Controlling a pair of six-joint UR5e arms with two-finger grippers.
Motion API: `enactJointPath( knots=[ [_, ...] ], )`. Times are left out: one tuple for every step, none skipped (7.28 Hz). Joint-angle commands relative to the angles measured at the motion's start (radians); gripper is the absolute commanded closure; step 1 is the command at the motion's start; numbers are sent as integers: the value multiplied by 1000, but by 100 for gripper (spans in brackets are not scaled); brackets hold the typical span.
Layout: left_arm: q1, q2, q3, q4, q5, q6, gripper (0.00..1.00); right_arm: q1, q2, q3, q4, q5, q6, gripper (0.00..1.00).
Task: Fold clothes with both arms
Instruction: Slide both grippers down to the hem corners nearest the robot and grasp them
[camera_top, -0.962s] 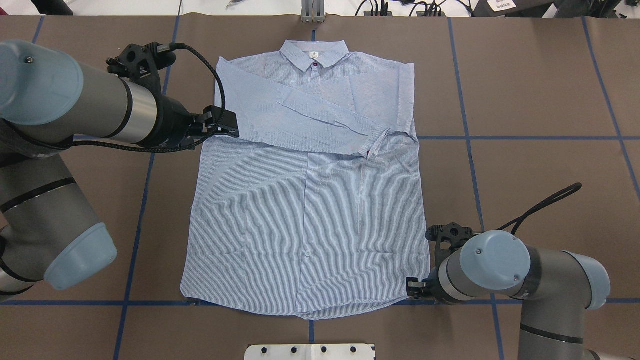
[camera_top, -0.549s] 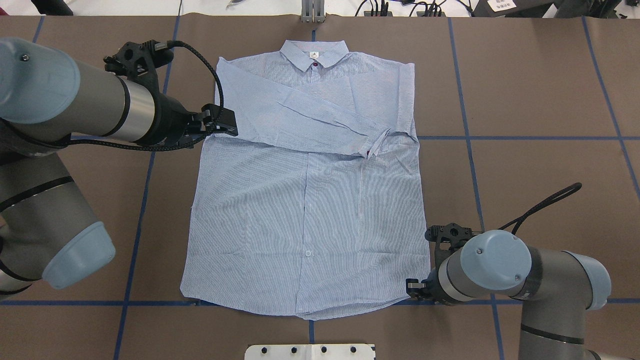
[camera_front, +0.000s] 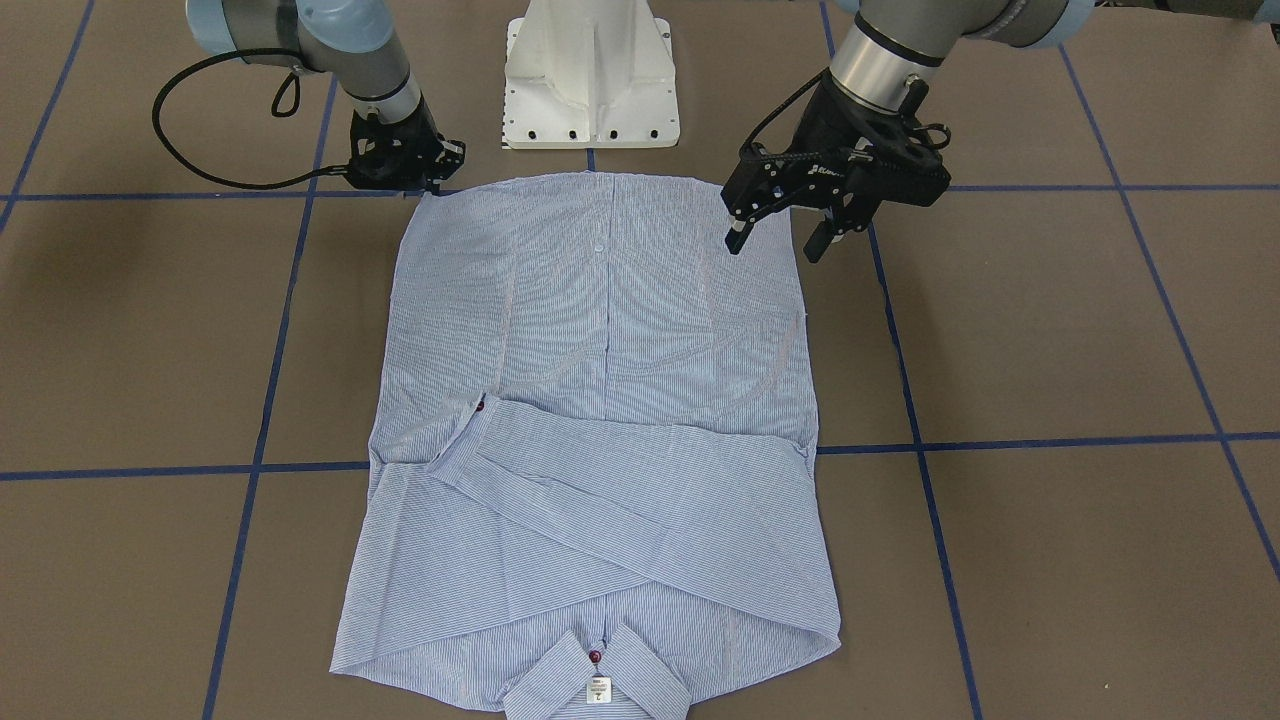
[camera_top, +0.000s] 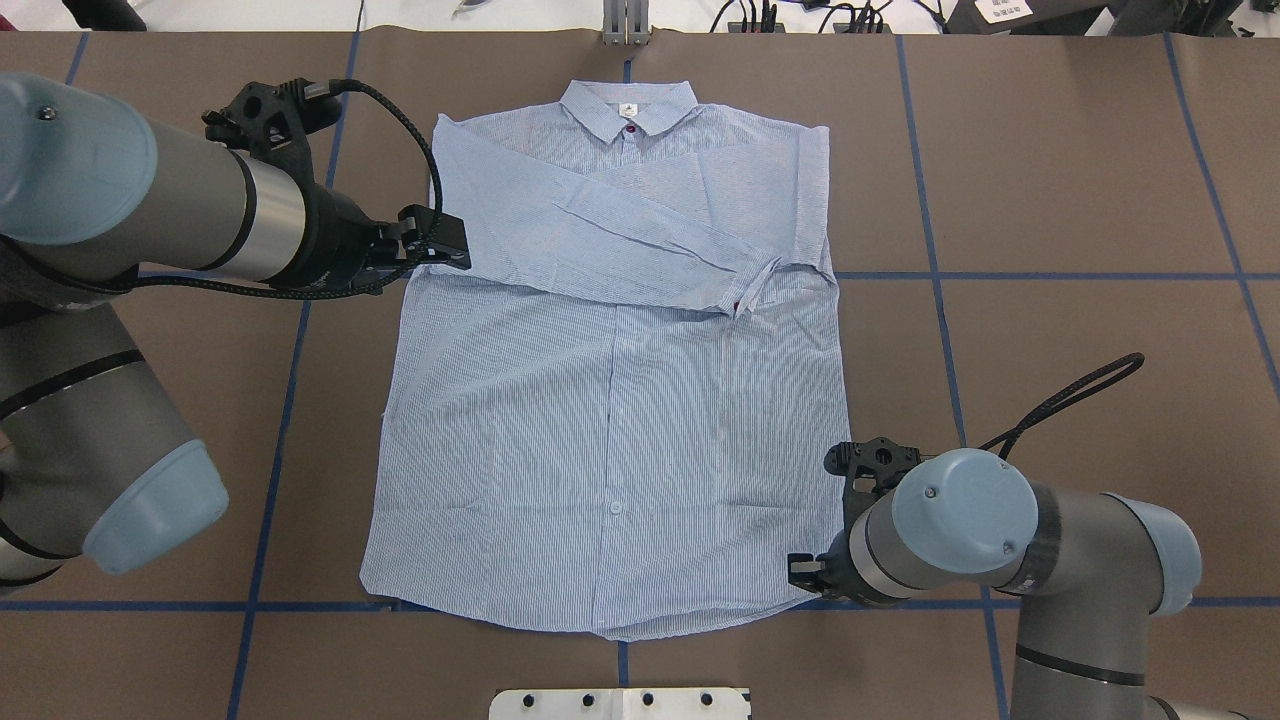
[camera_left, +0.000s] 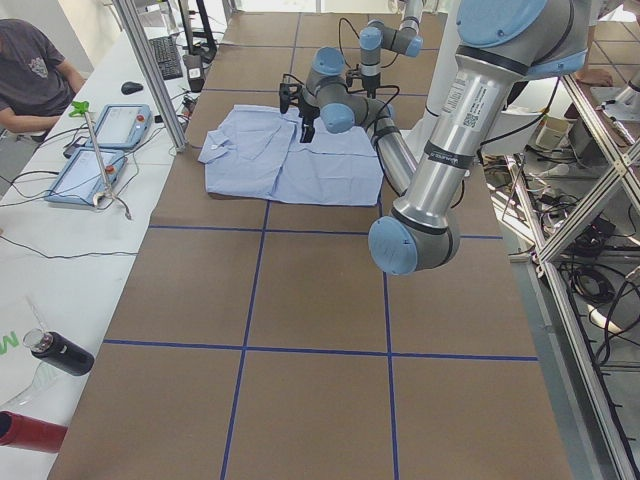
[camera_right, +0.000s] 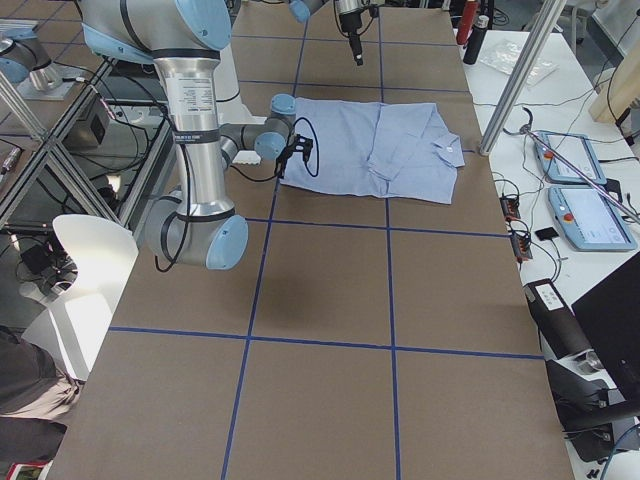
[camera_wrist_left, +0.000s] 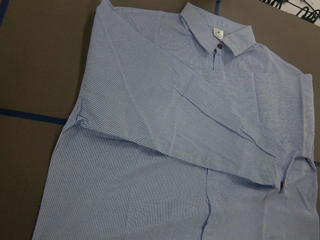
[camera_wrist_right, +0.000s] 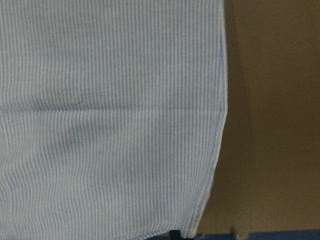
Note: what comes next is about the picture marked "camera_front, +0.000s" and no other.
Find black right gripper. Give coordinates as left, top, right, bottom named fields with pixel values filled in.
left=347, top=100, right=466, bottom=193

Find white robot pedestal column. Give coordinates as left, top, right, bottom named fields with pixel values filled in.
left=500, top=1, right=682, bottom=151

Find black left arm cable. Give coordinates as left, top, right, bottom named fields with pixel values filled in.
left=745, top=68, right=951, bottom=156

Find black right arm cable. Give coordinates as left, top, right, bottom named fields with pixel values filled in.
left=152, top=50, right=353, bottom=191

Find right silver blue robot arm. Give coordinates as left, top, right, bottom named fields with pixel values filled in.
left=152, top=1, right=466, bottom=195

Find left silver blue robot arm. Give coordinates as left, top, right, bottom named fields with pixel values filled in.
left=721, top=1, right=1094, bottom=263

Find blue striped button shirt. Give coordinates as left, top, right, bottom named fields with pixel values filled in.
left=330, top=173, right=841, bottom=719

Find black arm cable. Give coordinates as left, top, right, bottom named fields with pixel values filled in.
left=152, top=50, right=353, bottom=191
left=745, top=68, right=951, bottom=156

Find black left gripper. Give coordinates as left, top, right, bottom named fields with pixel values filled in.
left=721, top=76, right=951, bottom=264

